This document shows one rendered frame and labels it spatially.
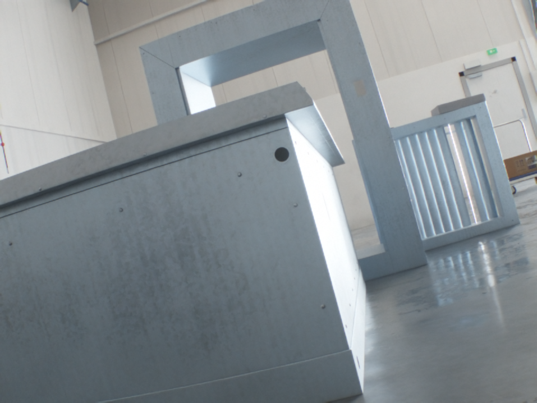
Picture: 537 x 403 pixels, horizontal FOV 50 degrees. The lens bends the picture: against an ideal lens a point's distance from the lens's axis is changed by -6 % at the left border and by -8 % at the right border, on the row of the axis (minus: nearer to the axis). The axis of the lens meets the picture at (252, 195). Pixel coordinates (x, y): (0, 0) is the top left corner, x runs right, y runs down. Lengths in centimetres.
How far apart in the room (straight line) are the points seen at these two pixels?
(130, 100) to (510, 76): 721
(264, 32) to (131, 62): 918
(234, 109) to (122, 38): 1137
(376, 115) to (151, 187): 198
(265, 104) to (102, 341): 63
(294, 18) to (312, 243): 217
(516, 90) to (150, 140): 1021
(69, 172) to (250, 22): 214
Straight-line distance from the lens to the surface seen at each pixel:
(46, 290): 143
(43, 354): 147
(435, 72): 1112
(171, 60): 341
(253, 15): 333
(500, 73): 1124
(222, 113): 124
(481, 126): 385
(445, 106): 382
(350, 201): 1093
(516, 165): 757
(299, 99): 121
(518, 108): 1119
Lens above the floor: 38
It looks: 4 degrees up
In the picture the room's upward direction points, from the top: 15 degrees counter-clockwise
